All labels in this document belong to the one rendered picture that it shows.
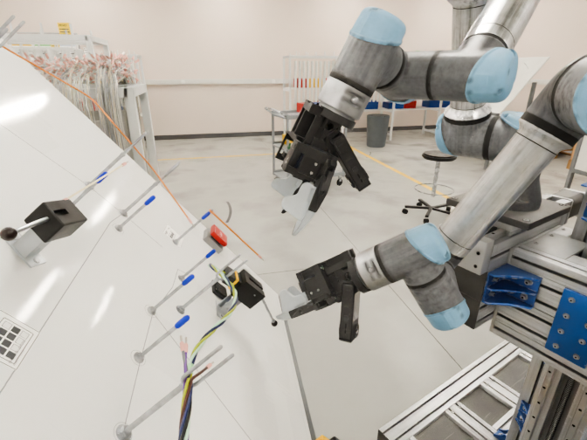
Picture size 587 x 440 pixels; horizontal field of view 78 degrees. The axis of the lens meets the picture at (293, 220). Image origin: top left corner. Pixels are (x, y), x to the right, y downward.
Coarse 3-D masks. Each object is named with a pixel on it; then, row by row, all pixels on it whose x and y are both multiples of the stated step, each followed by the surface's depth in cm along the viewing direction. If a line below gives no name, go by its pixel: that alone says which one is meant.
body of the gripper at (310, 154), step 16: (304, 112) 57; (320, 112) 56; (304, 128) 59; (320, 128) 58; (336, 128) 59; (352, 128) 59; (304, 144) 56; (320, 144) 59; (288, 160) 57; (304, 160) 58; (320, 160) 58; (336, 160) 60; (304, 176) 59; (320, 176) 60
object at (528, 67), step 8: (520, 64) 572; (528, 64) 557; (536, 64) 544; (520, 72) 561; (528, 72) 546; (520, 80) 552; (528, 80) 538; (520, 88) 543; (512, 96) 546; (496, 104) 564; (504, 104) 550; (528, 104) 555; (496, 112) 554
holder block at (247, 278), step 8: (240, 272) 71; (248, 280) 69; (256, 280) 72; (240, 288) 68; (248, 288) 68; (256, 288) 69; (240, 296) 69; (248, 296) 69; (256, 296) 70; (264, 296) 70; (248, 304) 70; (256, 304) 71
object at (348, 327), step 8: (344, 288) 68; (352, 288) 67; (344, 296) 68; (352, 296) 67; (344, 304) 68; (352, 304) 67; (344, 312) 68; (352, 312) 68; (344, 320) 68; (352, 320) 68; (344, 328) 68; (352, 328) 68; (344, 336) 68; (352, 336) 68
